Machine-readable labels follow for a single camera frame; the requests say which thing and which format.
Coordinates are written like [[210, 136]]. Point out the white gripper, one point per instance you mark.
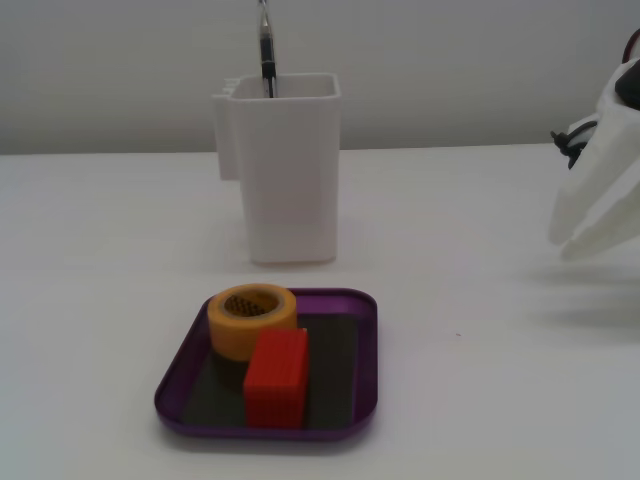
[[602, 200]]

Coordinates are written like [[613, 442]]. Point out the yellow tape roll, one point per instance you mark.
[[232, 335]]

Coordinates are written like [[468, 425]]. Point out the purple metal tray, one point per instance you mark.
[[367, 360]]

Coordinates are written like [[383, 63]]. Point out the white plastic pen holder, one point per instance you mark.
[[290, 175]]

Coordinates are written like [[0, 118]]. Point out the black tray mat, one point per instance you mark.
[[330, 375]]

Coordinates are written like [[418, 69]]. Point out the red ribbed block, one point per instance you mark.
[[275, 380]]

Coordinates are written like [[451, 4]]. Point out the black silver pen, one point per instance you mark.
[[266, 50]]

